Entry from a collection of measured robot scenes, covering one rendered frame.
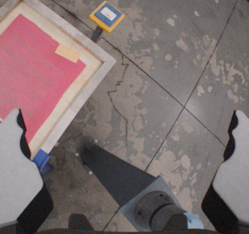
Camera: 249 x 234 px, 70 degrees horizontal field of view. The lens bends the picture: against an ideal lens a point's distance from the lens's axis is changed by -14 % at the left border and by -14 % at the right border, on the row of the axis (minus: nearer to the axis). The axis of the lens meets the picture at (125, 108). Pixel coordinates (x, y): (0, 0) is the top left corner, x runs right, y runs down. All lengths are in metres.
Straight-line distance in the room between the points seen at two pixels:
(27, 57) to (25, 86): 0.13
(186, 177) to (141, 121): 0.83
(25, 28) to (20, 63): 0.16
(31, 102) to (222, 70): 2.33
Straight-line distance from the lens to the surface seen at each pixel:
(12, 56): 0.92
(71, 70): 0.88
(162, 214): 0.62
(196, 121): 2.33
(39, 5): 0.97
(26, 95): 0.87
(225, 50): 2.87
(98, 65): 0.90
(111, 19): 0.99
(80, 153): 1.83
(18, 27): 0.97
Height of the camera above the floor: 1.81
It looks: 71 degrees down
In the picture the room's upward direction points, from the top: 79 degrees clockwise
